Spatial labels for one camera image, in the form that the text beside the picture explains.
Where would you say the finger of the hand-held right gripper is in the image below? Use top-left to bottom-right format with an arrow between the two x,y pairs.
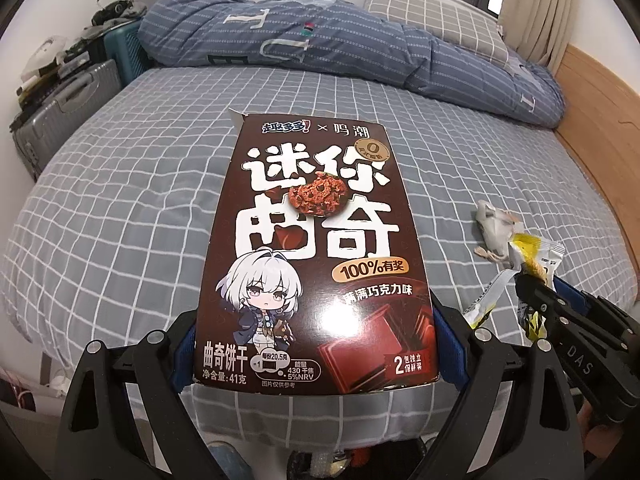
552,278 -> 640,332
515,272 -> 617,347

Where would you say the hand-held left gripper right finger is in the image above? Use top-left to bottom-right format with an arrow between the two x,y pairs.
430,294 -> 599,480

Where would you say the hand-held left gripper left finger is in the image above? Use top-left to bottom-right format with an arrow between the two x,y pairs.
57,310 -> 241,480

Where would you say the yellow snack packet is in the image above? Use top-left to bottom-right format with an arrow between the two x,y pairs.
462,232 -> 566,342

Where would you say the brown cookie box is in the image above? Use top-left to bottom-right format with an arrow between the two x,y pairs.
192,107 -> 442,396

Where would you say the grey checked bed sheet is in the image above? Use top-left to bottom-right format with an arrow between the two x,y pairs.
0,65 -> 640,441

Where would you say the wooden headboard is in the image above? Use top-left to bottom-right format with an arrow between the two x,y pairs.
552,42 -> 640,242

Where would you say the grey suitcase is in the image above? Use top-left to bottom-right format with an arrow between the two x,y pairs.
10,59 -> 124,182

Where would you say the beige curtain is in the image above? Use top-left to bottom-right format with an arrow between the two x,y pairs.
500,0 -> 584,71

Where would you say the grey checked pillow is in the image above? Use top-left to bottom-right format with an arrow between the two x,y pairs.
362,0 -> 516,64

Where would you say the teal suitcase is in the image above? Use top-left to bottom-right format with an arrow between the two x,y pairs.
105,22 -> 151,86

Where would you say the white bag on suitcase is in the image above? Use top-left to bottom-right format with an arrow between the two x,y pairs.
27,35 -> 69,74

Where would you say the blue checked quilt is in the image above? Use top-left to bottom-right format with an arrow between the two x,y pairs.
137,0 -> 567,129

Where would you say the pile of dark clutter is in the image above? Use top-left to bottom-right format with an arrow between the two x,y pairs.
90,0 -> 147,32

